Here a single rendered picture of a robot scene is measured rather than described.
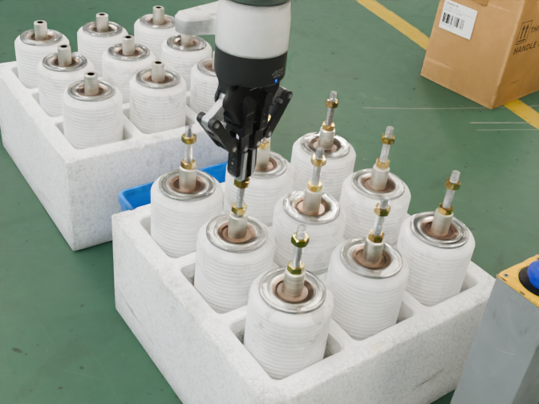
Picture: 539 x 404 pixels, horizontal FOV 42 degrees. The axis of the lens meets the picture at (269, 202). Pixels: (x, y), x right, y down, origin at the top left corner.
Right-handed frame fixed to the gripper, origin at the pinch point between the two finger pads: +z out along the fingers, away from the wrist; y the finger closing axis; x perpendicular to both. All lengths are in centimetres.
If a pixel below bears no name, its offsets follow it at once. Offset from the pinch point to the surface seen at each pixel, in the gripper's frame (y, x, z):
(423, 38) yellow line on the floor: 139, 55, 35
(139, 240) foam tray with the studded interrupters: -4.3, 13.5, 17.3
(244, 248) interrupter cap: -1.8, -3.1, 9.9
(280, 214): 7.5, -0.5, 10.6
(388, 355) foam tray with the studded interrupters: 5.3, -21.0, 18.8
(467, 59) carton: 113, 28, 26
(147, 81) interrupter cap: 17.9, 39.0, 10.0
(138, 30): 32, 60, 11
